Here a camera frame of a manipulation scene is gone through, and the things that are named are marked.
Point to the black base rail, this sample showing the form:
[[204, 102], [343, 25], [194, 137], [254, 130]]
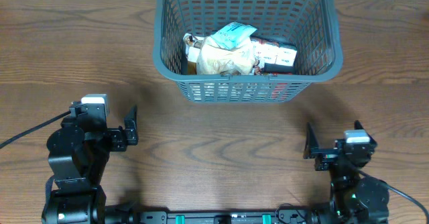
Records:
[[283, 214]]

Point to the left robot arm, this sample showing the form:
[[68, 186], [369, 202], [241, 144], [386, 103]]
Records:
[[78, 154]]

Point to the Kleenex tissue multipack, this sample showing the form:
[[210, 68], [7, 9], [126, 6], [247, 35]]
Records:
[[269, 52]]

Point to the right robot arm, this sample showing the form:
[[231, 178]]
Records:
[[353, 197]]

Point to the brown snack pouch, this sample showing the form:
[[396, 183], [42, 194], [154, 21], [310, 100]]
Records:
[[193, 41], [192, 58]]

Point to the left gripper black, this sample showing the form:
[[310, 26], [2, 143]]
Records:
[[119, 141]]

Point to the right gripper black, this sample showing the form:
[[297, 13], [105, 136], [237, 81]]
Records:
[[328, 154]]

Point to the mint toilet tissue wipes pack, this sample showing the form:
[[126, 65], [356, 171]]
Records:
[[231, 35]]

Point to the orange pasta packet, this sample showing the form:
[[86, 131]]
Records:
[[234, 92]]

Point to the grey plastic basket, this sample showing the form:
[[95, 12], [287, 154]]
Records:
[[311, 26]]

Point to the beige paper bag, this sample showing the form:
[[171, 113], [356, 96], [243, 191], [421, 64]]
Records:
[[212, 59]]

